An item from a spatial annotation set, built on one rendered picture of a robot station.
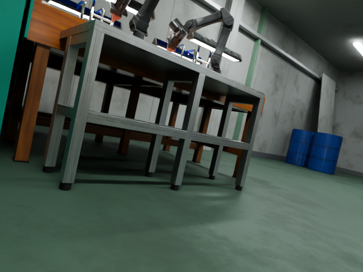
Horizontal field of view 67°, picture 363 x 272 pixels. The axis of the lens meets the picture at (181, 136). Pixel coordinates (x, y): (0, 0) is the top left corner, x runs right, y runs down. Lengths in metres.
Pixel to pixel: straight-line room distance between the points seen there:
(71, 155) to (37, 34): 0.65
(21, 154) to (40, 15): 0.67
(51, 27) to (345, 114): 8.72
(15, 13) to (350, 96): 8.95
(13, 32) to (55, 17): 0.21
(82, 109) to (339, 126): 8.76
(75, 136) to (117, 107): 2.80
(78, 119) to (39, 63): 0.49
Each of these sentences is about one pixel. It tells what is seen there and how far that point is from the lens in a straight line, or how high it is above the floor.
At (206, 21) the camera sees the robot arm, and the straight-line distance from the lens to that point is 1.91.
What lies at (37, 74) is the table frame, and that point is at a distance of 1.52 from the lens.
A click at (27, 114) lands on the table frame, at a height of 0.24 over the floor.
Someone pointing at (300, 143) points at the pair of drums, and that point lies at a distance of 6.83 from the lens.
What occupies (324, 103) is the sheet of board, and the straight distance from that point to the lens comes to 8.33.
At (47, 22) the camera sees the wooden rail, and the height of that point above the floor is 0.69.
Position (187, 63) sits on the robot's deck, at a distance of 1.40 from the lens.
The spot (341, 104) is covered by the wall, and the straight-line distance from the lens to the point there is 9.56.
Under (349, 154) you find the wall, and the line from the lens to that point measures 9.26.
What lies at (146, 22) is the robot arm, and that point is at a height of 0.81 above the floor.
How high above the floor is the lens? 0.35
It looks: 2 degrees down
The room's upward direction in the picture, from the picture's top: 12 degrees clockwise
